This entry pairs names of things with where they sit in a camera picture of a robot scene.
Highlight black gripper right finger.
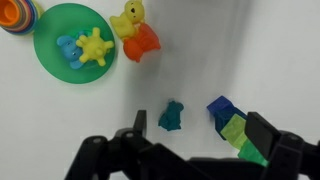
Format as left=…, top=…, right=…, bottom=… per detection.
left=244, top=111, right=320, bottom=180

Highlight orange animal toy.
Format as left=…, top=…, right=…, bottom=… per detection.
left=122, top=22, right=162, bottom=64

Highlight light blue elephant toy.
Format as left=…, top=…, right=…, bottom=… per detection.
left=55, top=31, right=86, bottom=70

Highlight dark blue block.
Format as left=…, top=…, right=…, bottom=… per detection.
left=213, top=106, right=249, bottom=140

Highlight rainbow stacking cups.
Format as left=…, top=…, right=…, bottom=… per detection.
left=0, top=0, right=43, bottom=36

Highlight yellow spiky toy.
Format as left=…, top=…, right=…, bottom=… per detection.
left=75, top=27, right=115, bottom=67

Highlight lime green block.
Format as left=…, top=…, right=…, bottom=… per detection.
left=219, top=113, right=249, bottom=151

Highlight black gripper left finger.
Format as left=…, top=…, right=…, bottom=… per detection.
left=64, top=109, right=201, bottom=180

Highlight teal cube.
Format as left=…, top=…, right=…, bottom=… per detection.
left=157, top=99, right=185, bottom=132

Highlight green toy plate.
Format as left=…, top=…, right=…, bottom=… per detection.
left=33, top=3, right=118, bottom=85

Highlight yellow bear toy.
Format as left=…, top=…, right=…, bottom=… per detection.
left=109, top=0, right=147, bottom=41

